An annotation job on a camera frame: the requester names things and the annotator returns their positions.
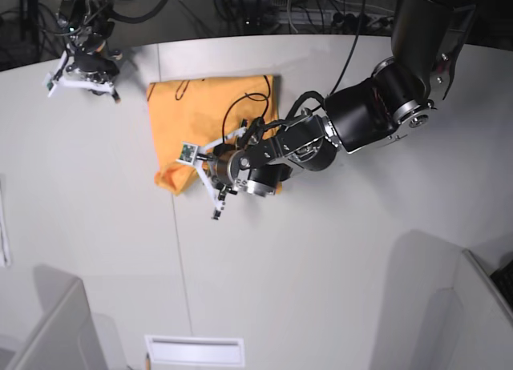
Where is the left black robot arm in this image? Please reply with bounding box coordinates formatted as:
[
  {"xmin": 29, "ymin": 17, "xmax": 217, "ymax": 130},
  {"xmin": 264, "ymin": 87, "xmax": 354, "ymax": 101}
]
[{"xmin": 203, "ymin": 0, "xmax": 478, "ymax": 219}]

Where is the black keyboard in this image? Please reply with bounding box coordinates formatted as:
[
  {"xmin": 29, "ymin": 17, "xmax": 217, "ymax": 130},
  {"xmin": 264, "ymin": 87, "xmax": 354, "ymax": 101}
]
[{"xmin": 491, "ymin": 261, "xmax": 513, "ymax": 306}]

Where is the grey partition left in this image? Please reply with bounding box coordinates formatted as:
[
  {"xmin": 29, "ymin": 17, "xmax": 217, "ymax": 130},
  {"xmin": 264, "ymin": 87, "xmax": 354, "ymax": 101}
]
[{"xmin": 6, "ymin": 277, "xmax": 108, "ymax": 369}]

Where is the orange yellow T-shirt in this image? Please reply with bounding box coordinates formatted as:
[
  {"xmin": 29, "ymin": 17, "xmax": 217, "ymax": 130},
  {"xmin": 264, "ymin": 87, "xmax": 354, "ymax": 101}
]
[{"xmin": 147, "ymin": 74, "xmax": 278, "ymax": 195}]

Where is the grey partition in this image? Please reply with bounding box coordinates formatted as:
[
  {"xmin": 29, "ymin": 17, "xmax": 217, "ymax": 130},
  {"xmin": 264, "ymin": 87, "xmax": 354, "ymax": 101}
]
[
  {"xmin": 6, "ymin": 277, "xmax": 108, "ymax": 369},
  {"xmin": 455, "ymin": 250, "xmax": 512, "ymax": 369}
]

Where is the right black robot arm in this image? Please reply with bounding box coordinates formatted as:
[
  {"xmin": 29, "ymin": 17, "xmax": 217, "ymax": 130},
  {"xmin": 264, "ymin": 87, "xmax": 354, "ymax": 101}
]
[{"xmin": 43, "ymin": 0, "xmax": 169, "ymax": 103}]

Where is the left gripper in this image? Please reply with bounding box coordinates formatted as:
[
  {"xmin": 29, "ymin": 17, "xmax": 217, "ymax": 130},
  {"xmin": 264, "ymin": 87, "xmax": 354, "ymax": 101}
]
[{"xmin": 208, "ymin": 143, "xmax": 255, "ymax": 220}]

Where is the grey partition right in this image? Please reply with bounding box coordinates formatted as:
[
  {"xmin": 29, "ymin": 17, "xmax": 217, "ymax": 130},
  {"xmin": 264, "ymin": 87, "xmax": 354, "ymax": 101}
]
[{"xmin": 455, "ymin": 250, "xmax": 512, "ymax": 369}]

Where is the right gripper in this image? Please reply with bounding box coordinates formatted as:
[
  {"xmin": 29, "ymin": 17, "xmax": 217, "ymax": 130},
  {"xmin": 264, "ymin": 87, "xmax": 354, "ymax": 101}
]
[{"xmin": 67, "ymin": 48, "xmax": 123, "ymax": 104}]

